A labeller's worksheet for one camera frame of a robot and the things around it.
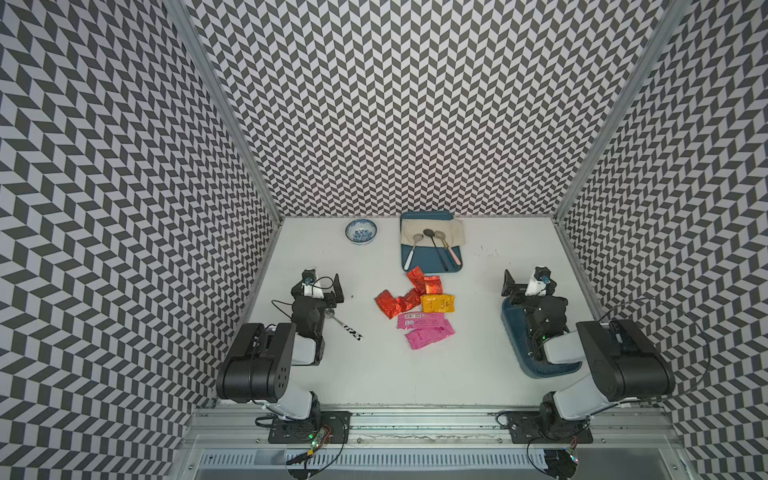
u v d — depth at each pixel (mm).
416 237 1112
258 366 460
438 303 915
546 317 667
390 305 937
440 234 1151
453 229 1132
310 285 753
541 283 748
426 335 864
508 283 865
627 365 451
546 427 667
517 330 818
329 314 917
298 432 667
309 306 693
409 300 937
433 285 961
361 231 1141
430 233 1156
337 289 846
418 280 989
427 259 1059
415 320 892
